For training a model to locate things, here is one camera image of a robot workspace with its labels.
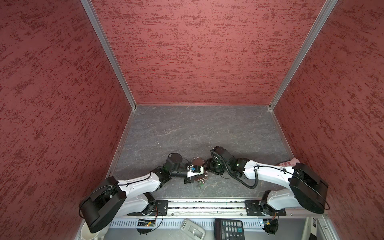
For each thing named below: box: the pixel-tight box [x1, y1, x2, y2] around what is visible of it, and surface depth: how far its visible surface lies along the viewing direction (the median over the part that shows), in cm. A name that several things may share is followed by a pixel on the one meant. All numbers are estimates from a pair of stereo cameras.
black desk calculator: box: [214, 218, 245, 240], surface depth 68 cm
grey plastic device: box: [180, 218, 206, 240], surface depth 67 cm
